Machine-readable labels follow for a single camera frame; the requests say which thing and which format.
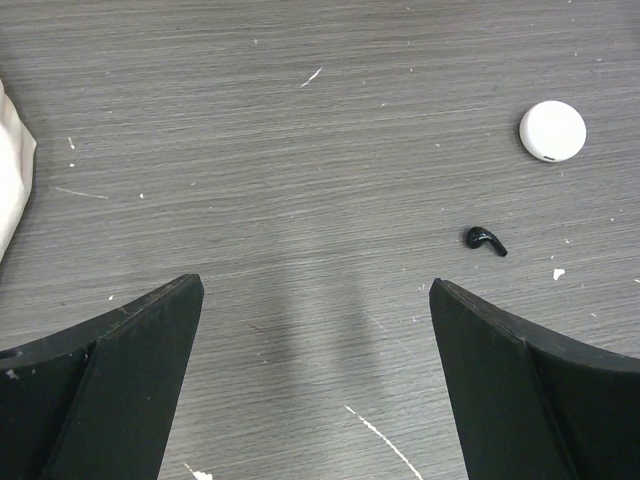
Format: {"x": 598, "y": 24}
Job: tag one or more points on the cream cloth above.
{"x": 17, "y": 149}

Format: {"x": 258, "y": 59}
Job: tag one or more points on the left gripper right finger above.
{"x": 530, "y": 403}

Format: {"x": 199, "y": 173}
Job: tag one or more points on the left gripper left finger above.
{"x": 97, "y": 400}

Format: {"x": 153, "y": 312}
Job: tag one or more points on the black earbud centre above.
{"x": 477, "y": 236}

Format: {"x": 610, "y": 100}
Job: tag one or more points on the white earbud case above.
{"x": 552, "y": 131}

